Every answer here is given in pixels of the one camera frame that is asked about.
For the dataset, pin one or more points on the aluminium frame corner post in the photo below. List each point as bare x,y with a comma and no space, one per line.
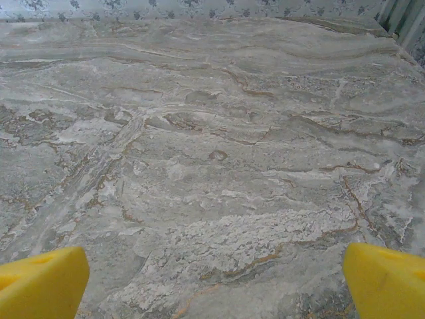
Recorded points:
403,20

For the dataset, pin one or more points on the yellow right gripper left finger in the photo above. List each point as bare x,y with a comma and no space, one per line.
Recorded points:
43,282

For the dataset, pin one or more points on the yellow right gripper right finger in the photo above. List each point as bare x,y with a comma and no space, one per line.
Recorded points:
382,282

